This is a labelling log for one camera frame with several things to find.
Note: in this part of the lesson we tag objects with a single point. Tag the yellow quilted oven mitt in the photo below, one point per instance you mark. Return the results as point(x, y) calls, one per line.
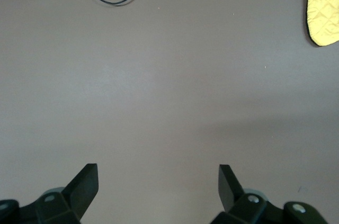
point(324, 9)

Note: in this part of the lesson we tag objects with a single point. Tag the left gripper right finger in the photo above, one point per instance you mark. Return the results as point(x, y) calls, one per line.
point(230, 195)

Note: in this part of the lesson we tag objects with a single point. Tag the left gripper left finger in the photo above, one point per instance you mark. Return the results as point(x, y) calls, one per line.
point(79, 195)

